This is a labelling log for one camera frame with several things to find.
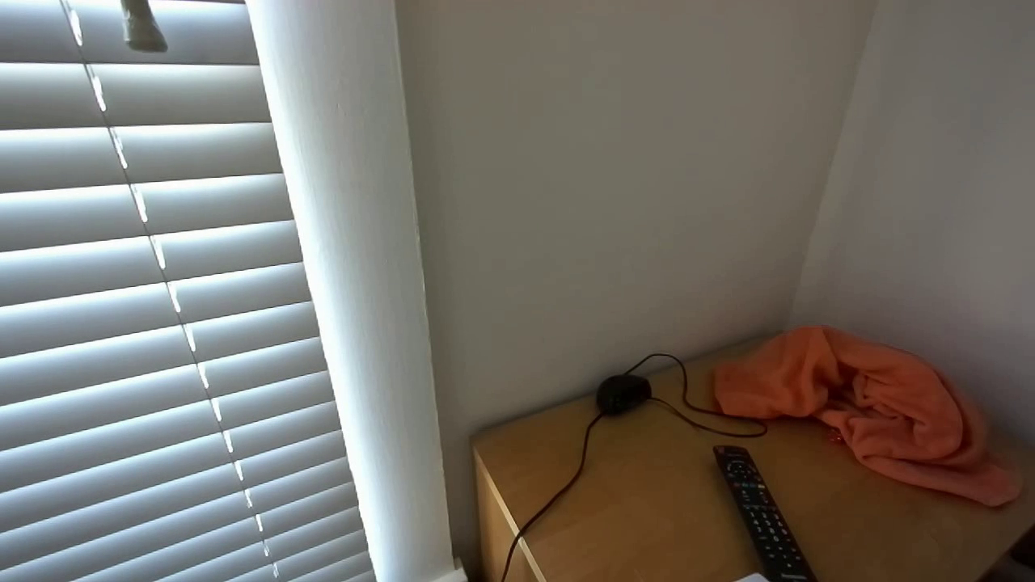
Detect light wooden cabinet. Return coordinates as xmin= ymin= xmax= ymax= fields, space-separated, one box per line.
xmin=469 ymin=336 xmax=1035 ymax=582

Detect black round puck device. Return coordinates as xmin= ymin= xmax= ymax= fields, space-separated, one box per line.
xmin=596 ymin=372 xmax=655 ymax=421

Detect black remote control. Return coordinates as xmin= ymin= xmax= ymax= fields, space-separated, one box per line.
xmin=711 ymin=442 xmax=819 ymax=582

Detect orange towel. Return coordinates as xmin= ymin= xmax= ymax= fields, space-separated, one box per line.
xmin=708 ymin=325 xmax=1026 ymax=512

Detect white window blinds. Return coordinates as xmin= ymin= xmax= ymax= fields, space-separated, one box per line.
xmin=0 ymin=0 xmax=380 ymax=582

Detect grey blind wand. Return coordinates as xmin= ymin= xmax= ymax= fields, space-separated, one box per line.
xmin=119 ymin=0 xmax=171 ymax=55

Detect white window frame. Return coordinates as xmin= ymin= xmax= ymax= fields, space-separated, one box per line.
xmin=242 ymin=0 xmax=472 ymax=582

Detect thin black puck cable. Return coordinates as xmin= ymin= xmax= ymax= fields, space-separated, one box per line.
xmin=496 ymin=348 xmax=769 ymax=582

